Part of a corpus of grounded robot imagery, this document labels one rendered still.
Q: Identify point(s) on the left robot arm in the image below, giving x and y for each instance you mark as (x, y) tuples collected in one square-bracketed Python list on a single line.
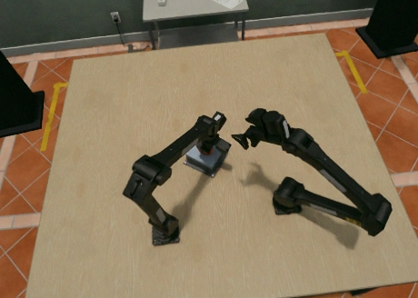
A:
[(148, 172)]

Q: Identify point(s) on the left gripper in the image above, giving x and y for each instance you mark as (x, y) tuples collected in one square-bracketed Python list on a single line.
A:
[(201, 147)]

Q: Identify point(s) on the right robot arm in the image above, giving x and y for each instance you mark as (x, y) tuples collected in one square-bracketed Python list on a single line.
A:
[(298, 142)]

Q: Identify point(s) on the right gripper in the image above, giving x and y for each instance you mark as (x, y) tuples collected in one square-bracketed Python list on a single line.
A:
[(248, 134)]

